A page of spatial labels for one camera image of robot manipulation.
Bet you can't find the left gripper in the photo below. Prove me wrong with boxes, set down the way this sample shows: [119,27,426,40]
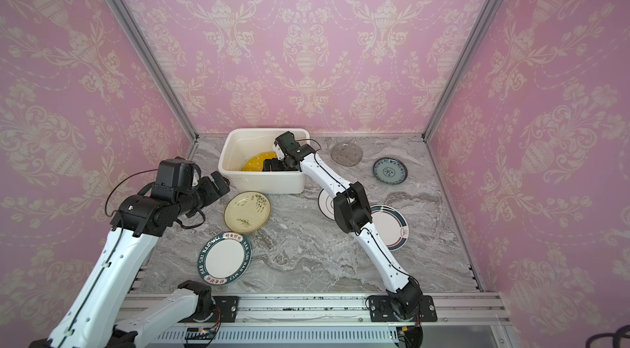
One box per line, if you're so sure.
[176,168,232,217]

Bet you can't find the yellow polka dot plate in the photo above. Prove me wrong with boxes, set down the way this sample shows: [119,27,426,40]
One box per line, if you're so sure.
[241,151,277,172]

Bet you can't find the green rimmed white plate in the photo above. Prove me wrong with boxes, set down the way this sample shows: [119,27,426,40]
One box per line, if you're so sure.
[197,231,253,286]

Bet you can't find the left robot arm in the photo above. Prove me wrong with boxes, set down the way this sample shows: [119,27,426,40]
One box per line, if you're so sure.
[30,157,230,347]

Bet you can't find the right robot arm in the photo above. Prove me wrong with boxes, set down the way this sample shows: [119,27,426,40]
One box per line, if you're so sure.
[273,131,423,320]

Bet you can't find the white plastic bin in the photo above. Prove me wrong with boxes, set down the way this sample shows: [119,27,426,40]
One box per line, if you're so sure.
[219,128,310,195]

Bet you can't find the beige willow painted plate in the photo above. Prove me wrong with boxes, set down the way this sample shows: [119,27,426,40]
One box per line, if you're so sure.
[224,191,272,234]

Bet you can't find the white plate black emblem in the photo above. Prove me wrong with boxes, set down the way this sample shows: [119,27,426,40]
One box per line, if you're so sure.
[318,190,335,221]

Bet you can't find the small blue patterned dish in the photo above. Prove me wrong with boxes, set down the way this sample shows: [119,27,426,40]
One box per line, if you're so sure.
[372,157,409,185]

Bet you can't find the white plate red green rim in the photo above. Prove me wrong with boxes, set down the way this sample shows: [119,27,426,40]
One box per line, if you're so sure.
[371,205,410,251]

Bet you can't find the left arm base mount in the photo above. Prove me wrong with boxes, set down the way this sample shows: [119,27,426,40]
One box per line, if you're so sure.
[191,295,240,323]

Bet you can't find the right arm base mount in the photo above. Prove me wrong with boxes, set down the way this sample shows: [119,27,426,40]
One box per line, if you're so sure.
[365,295,438,323]

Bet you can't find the aluminium front rail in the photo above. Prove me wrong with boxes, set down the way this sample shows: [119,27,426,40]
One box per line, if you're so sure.
[86,291,522,348]

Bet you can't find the left corner aluminium post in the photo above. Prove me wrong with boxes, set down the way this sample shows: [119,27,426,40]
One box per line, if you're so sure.
[106,0,199,144]

